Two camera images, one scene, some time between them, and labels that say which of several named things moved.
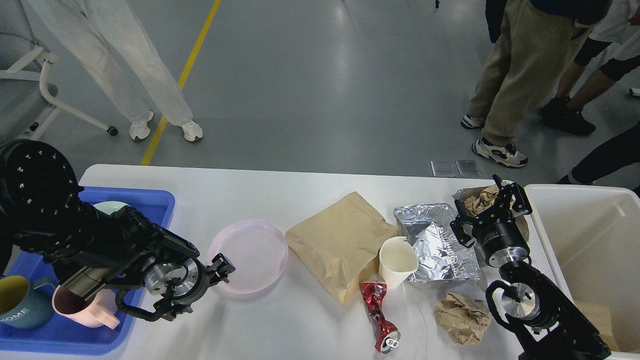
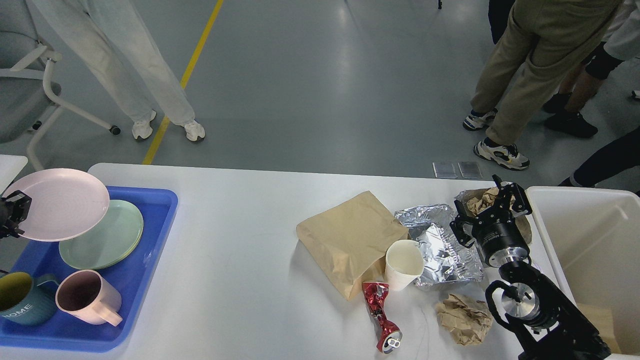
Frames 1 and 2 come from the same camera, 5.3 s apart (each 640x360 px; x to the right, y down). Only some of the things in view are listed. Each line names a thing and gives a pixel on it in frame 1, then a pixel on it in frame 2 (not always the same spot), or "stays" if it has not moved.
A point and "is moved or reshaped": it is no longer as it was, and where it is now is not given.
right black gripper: (496, 230) stays
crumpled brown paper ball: (466, 321) stays
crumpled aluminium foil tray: (443, 261) stays
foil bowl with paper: (476, 199) stays
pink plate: (258, 250) is moved or reshaped
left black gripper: (174, 284) to (13, 210)
